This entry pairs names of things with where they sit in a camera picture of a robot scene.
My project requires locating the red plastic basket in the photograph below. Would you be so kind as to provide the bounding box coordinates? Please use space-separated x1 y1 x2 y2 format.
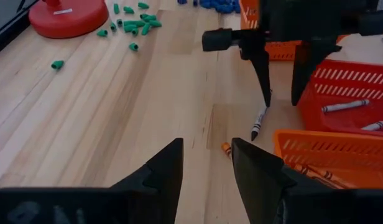
296 58 383 138

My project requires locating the orange plastic basket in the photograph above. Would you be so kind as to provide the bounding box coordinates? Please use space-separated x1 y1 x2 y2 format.
273 129 383 190
239 0 348 62

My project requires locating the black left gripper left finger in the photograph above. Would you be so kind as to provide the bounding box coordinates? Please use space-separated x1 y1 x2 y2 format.
110 138 184 224

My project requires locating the orange crayon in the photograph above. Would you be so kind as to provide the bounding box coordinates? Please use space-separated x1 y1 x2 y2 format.
298 164 356 190
292 164 316 180
221 142 233 158

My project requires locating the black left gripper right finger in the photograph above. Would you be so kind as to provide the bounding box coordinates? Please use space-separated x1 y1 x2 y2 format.
231 138 307 224

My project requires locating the black crayon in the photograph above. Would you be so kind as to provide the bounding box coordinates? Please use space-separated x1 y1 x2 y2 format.
250 105 269 142

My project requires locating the red desk lamp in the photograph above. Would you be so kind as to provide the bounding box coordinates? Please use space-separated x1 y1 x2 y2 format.
28 0 110 40

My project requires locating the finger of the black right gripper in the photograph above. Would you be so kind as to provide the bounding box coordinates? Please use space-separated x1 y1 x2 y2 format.
290 40 343 106
241 46 272 108

